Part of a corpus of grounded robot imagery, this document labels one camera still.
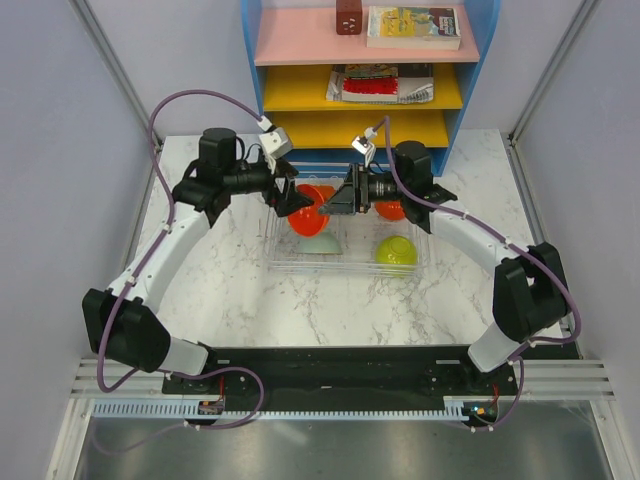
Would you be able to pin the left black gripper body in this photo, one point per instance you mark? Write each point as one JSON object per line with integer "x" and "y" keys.
{"x": 257, "y": 177}

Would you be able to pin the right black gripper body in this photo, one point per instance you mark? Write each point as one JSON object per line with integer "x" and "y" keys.
{"x": 374, "y": 188}

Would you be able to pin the red plastic bowl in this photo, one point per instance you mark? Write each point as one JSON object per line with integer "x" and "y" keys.
{"x": 390, "y": 210}

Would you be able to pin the orange bowl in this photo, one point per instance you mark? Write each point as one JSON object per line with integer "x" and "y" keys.
{"x": 308, "y": 221}

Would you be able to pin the pale green bowl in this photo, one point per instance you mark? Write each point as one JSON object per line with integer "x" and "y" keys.
{"x": 324, "y": 243}

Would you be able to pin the clear wire dish rack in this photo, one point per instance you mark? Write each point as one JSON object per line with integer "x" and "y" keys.
{"x": 359, "y": 236}

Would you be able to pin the lime green bowl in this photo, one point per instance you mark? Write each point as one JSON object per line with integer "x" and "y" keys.
{"x": 396, "y": 250}

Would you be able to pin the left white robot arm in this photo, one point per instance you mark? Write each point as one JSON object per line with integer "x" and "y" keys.
{"x": 121, "y": 321}

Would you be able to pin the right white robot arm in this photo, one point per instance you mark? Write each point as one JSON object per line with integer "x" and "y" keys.
{"x": 529, "y": 284}

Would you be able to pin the red cover magazine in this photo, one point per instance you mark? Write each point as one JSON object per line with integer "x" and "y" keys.
{"x": 363, "y": 83}

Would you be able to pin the spiral notebook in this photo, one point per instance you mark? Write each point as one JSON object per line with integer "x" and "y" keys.
{"x": 415, "y": 83}

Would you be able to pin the blue shelf unit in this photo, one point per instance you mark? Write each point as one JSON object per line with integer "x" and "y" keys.
{"x": 325, "y": 75}

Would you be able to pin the yellow cover book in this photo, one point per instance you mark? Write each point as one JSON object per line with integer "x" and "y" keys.
{"x": 430, "y": 28}

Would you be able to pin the brown dice block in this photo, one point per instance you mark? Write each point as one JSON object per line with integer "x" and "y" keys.
{"x": 348, "y": 17}

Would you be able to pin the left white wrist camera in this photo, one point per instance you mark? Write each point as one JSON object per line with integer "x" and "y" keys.
{"x": 275, "y": 144}

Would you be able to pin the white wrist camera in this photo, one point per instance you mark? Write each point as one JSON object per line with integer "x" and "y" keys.
{"x": 365, "y": 146}
{"x": 275, "y": 144}

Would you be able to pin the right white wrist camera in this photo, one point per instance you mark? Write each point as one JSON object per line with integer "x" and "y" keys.
{"x": 365, "y": 146}

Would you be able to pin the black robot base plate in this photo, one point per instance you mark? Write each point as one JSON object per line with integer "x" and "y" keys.
{"x": 332, "y": 378}

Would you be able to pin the white slotted cable duct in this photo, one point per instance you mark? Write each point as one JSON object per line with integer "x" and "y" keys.
{"x": 177, "y": 409}

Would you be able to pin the aluminium frame rail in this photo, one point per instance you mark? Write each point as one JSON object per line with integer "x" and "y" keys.
{"x": 544, "y": 380}

